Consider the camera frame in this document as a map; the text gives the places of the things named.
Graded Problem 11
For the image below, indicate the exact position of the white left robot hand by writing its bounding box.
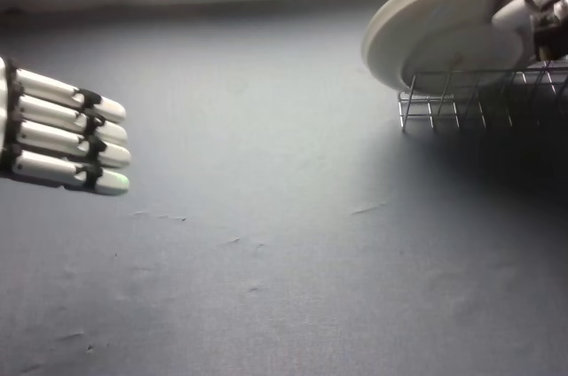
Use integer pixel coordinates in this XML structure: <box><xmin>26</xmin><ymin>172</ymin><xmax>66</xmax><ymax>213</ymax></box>
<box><xmin>0</xmin><ymin>55</ymin><xmax>133</xmax><ymax>197</ymax></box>

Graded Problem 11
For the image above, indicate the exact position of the cream plate with dark rim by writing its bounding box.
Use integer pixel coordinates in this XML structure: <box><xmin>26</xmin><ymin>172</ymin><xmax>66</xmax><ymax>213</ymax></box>
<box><xmin>359</xmin><ymin>0</ymin><xmax>536</xmax><ymax>95</ymax></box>

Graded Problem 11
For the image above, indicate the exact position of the metal wire rack shelf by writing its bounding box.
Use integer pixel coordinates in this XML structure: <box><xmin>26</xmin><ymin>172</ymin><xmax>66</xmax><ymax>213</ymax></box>
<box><xmin>397</xmin><ymin>0</ymin><xmax>568</xmax><ymax>134</ymax></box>

